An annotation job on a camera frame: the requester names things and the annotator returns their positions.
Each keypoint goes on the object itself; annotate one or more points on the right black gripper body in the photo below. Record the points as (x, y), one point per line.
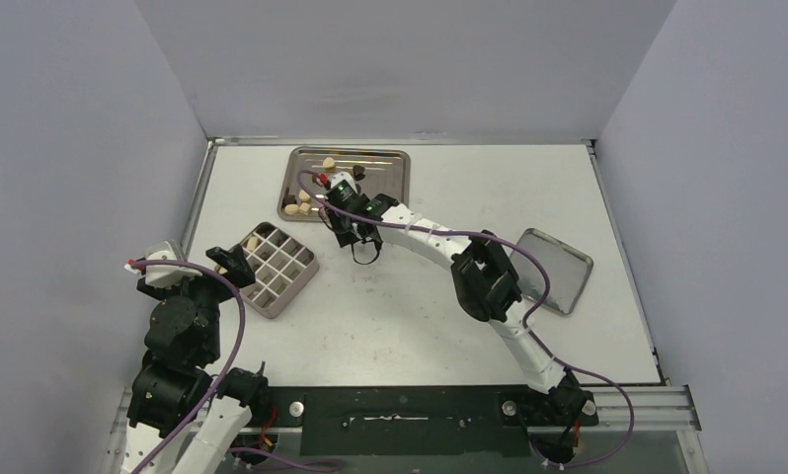
(345, 231)

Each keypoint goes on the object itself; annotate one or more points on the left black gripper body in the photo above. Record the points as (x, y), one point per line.
(206, 290)

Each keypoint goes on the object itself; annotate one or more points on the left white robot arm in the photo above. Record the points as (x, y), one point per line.
(180, 419)

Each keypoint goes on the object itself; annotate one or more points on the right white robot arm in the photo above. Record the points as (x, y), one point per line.
(484, 280)

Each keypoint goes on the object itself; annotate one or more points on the dark heart chocolate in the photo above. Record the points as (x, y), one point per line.
(358, 172)

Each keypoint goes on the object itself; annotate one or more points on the metal tin lid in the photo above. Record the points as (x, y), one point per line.
(568, 269)

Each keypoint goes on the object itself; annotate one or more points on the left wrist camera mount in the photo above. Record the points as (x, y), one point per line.
(158, 266)

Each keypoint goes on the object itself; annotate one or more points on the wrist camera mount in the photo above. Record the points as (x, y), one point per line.
(158, 266)
(334, 180)

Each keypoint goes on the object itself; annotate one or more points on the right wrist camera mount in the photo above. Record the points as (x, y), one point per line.
(334, 180)

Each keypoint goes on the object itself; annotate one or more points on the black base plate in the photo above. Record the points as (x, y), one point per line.
(418, 420)

